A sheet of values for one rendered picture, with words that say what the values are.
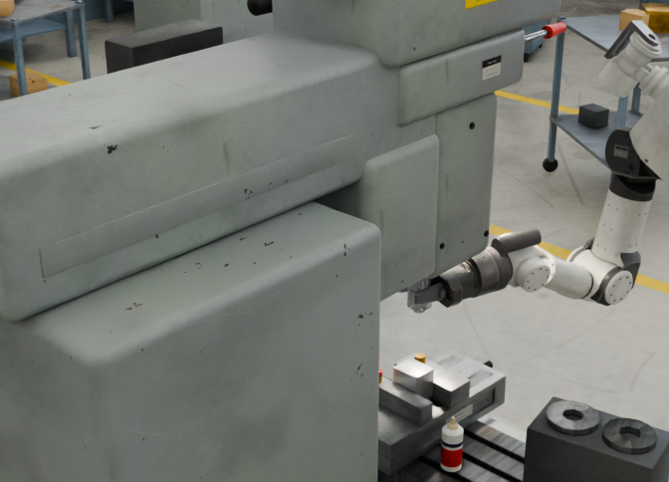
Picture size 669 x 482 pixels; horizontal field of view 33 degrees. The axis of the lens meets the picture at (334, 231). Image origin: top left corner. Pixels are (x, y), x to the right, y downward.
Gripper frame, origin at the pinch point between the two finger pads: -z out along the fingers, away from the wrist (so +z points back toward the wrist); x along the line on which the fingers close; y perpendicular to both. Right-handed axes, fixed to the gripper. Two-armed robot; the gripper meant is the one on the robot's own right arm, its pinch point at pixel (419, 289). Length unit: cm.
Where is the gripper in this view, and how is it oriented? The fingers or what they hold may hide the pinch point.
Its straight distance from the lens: 210.8
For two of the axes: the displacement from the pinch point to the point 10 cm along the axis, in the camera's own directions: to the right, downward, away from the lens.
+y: 0.2, 9.1, 4.2
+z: 8.7, -2.2, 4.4
